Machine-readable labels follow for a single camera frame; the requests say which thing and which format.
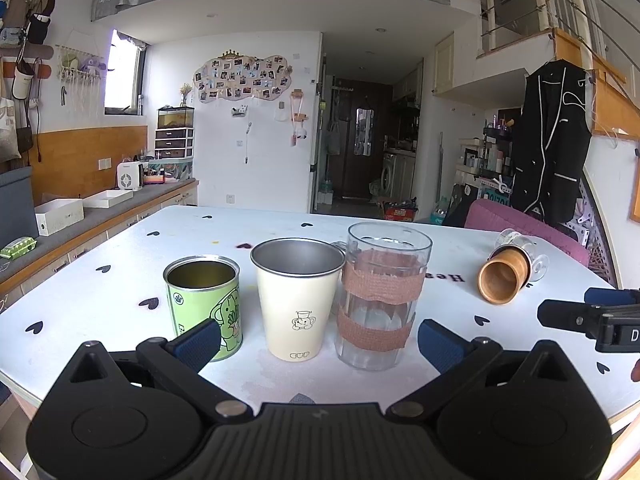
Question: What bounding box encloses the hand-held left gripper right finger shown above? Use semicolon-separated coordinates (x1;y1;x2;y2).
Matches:
386;319;583;418

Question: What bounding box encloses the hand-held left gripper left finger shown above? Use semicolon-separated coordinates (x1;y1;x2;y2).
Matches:
55;319;256;418

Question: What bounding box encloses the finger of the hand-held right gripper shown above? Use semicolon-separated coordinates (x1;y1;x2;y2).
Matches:
584;287;640;307
537;299;608;332

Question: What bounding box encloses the glass cup with brown sleeve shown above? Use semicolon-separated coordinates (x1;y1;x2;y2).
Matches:
476;228;550;306

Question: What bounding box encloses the white shoulder bag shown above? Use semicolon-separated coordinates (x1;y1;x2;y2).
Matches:
11;60;36;101

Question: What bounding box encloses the cream steel cup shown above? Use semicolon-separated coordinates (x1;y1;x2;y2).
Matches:
250;239;346;362

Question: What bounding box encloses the green printed tin can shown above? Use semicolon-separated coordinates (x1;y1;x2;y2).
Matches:
163;255;244;362

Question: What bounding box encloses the glass mug with tape bands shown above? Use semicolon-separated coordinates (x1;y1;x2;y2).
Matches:
331;221;433;372

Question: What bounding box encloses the pink chair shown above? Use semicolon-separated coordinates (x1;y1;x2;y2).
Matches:
464;198;592;267

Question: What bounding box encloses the red box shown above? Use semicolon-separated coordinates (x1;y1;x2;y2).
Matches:
382;200;418;222

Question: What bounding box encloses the long counter cabinet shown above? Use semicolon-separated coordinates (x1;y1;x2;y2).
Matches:
0;180;201;311

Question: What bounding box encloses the flat white tray box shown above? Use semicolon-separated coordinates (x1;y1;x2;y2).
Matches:
82;189;135;210

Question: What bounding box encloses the shelf rack with bottles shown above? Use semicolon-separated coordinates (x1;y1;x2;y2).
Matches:
452;125;516;211

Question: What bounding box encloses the black jacket with white trim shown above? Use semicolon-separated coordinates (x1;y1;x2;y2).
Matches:
510;59;592;226

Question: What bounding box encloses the washing machine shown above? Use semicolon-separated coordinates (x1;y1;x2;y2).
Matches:
381;154;416;200

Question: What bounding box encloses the white desktop appliance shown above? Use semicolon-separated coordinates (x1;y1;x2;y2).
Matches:
117;161;145;191

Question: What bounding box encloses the white cardboard box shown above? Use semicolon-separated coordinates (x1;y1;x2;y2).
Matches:
34;198;85;237

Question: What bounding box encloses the small drawer unit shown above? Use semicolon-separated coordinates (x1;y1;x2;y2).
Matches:
154;127;195;161

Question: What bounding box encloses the green egg carton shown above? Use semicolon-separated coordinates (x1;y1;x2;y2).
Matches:
0;237;40;260

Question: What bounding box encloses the dark wooden door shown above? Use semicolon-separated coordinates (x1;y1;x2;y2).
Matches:
344;80;393;200

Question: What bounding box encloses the glass fish tank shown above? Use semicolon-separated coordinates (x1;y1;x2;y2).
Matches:
157;105;195;130

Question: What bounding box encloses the grey storage box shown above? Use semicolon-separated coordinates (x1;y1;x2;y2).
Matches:
0;166;35;251

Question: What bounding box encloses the cloud-shaped photo board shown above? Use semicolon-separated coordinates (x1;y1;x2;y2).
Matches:
192;50;293;106

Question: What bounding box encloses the beige tote bag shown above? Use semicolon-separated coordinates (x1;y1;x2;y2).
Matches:
0;95;23;163

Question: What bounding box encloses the stair railing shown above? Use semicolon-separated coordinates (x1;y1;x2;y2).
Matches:
475;0;640;86

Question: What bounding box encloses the wooden hanging wall ornament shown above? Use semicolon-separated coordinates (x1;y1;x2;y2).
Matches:
290;89;308;147

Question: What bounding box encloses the white wall hook rack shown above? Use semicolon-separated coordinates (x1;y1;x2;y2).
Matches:
55;45;108;113

